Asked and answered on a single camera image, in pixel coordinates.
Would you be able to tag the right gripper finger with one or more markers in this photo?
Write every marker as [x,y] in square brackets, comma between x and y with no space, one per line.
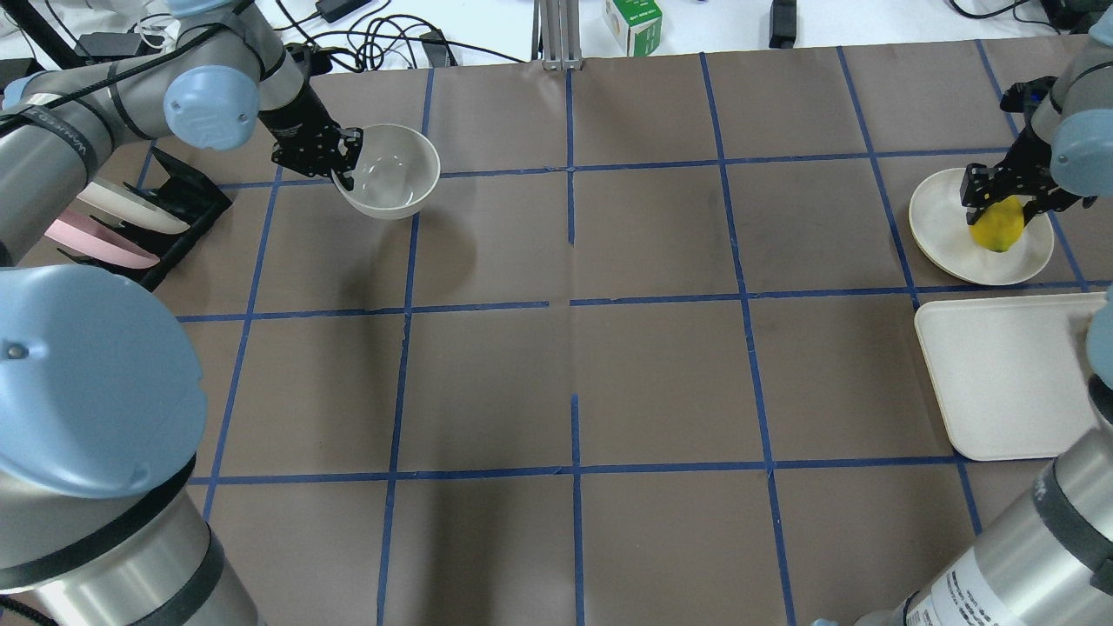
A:
[1039,204]
[978,191]

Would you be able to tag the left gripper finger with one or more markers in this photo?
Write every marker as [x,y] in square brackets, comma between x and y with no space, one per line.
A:
[343,175]

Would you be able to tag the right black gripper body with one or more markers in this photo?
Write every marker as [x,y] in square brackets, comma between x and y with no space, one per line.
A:
[1023,169]

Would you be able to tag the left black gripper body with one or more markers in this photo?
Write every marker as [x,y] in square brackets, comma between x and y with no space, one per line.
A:
[293,119]

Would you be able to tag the yellow lemon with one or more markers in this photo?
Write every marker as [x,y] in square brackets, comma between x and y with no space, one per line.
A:
[998,227]

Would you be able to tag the cream ceramic bowl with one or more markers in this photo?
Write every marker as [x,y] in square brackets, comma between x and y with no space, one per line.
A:
[397,171]

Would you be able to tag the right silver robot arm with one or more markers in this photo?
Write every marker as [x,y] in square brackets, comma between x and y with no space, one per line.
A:
[1046,559]

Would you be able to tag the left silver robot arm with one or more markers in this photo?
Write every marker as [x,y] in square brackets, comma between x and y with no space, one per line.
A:
[102,406]

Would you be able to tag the white round plate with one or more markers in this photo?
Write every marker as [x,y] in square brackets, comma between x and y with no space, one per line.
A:
[938,223]

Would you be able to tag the black dish rack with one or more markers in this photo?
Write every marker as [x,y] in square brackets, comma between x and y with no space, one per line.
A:
[141,234]

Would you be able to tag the white rectangular tray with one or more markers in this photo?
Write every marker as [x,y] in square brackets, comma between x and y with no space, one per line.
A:
[1011,374]

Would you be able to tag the cream plate in rack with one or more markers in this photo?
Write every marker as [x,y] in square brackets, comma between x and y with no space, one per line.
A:
[118,201]

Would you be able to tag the pink plate in rack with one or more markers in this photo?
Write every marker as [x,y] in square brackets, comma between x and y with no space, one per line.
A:
[85,235]

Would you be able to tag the black power adapter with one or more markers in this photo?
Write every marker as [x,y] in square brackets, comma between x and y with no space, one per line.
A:
[783,24]

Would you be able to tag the green white small box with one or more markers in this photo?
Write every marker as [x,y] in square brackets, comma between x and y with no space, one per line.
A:
[636,25]

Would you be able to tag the aluminium frame post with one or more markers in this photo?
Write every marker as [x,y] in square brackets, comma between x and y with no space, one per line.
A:
[556,41]

